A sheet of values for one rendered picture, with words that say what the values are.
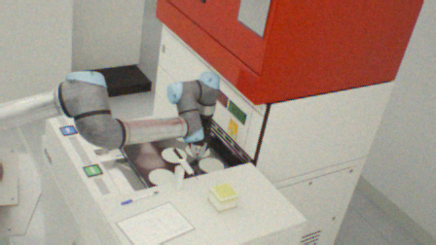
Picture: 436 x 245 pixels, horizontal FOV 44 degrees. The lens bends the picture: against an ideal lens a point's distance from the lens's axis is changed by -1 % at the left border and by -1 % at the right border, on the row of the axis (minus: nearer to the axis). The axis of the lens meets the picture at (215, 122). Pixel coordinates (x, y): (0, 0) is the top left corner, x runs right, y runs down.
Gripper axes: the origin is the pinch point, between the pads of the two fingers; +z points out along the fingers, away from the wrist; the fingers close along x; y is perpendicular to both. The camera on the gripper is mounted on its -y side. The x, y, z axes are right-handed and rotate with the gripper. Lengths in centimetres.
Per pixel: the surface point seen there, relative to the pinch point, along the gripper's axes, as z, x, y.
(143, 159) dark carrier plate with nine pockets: 1.7, 19.9, -5.7
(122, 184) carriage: 3.6, 25.0, -19.9
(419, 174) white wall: 53, -133, 94
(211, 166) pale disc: 1.6, -6.4, -2.5
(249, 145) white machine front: -10.4, -19.1, -1.0
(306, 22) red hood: -61, -29, 2
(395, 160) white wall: 56, -122, 109
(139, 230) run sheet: -5, 13, -51
